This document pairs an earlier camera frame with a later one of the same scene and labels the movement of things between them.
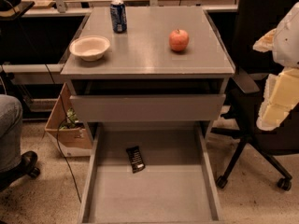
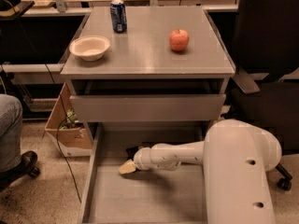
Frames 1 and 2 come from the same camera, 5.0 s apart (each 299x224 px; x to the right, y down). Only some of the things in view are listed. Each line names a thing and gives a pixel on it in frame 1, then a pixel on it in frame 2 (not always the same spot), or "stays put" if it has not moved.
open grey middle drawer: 177,186 stays put
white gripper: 288,39 -> 142,159
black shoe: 25,166 stays put
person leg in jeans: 11,112 stays put
